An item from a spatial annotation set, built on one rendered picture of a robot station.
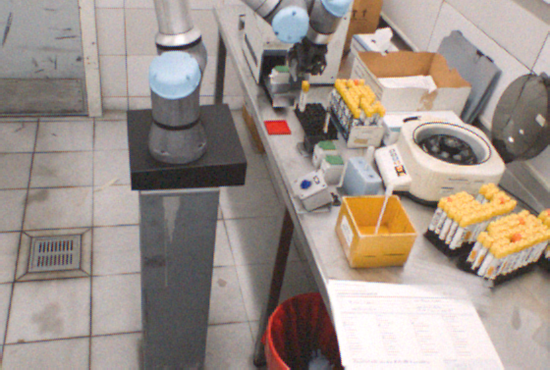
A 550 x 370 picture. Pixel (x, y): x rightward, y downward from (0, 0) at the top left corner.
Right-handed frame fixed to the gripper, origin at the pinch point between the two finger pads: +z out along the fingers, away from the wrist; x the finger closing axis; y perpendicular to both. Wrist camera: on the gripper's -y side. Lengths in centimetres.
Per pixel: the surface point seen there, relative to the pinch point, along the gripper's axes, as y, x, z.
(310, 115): 7.6, 6.9, 12.3
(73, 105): -82, -73, 157
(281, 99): 1.2, -1.0, 13.5
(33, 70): -93, -91, 139
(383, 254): 60, 4, -20
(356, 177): 37.9, 5.7, -11.4
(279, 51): -17.0, 1.7, 14.8
